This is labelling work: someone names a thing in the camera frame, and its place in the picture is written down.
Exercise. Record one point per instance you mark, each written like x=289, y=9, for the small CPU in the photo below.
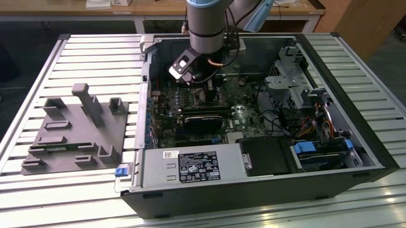
x=220, y=96

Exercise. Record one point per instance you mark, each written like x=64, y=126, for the CPU socket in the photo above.
x=195, y=98

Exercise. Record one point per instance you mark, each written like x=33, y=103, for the blue case latch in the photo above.
x=120, y=172

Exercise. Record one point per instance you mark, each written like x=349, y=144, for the wooden cabinet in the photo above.
x=364, y=23

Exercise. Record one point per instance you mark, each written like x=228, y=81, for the black open PC case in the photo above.
x=221, y=202

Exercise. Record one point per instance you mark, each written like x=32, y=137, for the black graphics card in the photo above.
x=203, y=123

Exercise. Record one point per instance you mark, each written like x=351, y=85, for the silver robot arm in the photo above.
x=204, y=23

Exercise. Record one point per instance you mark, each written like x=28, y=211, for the grey parts rack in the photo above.
x=78, y=133

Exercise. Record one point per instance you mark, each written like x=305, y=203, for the green motherboard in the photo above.
x=247, y=118

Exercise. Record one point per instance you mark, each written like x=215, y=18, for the metal drive cage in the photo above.
x=279, y=83

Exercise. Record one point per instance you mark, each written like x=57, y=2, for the wooden desk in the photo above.
x=157, y=9

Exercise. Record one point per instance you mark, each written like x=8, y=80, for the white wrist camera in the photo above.
x=181, y=65

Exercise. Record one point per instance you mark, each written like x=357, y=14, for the blue disk carrier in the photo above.
x=304, y=148

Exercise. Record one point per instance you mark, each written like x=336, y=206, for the green RAM stick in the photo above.
x=60, y=148

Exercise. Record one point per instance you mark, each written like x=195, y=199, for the silver heat sink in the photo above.
x=233, y=137

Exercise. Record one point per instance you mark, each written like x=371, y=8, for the white box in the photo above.
x=97, y=4

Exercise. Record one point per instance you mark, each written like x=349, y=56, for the grey power supply unit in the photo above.
x=157, y=166

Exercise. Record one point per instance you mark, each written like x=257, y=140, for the black plastic shroud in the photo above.
x=265, y=156

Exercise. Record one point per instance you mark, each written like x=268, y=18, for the blue disk bay clip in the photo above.
x=347, y=145

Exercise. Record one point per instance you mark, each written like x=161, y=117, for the black RAM stick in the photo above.
x=205, y=109
x=208, y=113

